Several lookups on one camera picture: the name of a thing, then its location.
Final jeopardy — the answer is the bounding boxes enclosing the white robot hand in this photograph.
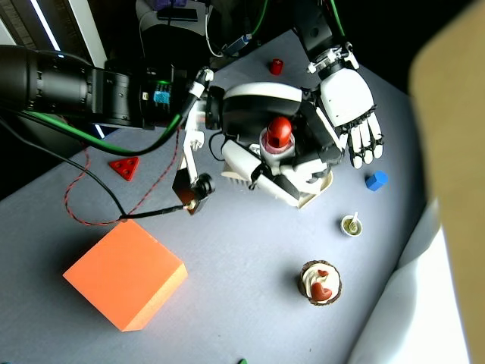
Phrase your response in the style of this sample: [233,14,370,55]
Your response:
[221,80,346,201]
[318,67,385,170]

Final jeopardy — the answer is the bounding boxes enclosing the cream plastic dustpan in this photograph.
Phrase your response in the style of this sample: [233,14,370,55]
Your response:
[280,168,335,210]

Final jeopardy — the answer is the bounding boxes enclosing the blue toy block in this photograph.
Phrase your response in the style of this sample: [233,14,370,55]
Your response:
[365,170,390,192]

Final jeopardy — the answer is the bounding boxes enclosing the black robot torso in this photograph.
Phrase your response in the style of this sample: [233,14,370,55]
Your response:
[134,0,213,73]

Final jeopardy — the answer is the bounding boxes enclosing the tan cardboard panel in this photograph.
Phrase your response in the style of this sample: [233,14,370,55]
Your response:
[408,0,485,364]

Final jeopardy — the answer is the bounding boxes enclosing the blue-printed toy soup bowl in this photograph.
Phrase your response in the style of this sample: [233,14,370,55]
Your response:
[340,211,364,237]

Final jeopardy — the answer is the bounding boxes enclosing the red triangle with holes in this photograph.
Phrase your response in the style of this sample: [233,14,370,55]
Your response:
[108,155,140,182]

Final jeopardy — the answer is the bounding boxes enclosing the grey table cloth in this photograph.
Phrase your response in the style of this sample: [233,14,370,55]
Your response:
[0,30,443,364]

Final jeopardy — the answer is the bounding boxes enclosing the toy cupcake with cream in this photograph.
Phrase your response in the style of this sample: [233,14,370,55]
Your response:
[298,259,343,306]

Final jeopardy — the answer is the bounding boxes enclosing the orange foam block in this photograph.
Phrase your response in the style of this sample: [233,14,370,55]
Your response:
[62,219,189,333]

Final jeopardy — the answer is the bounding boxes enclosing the white backdrop sheet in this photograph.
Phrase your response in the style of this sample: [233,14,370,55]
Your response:
[346,200,473,364]

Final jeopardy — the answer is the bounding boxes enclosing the white cable with blue plug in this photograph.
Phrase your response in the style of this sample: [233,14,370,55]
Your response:
[204,0,254,58]

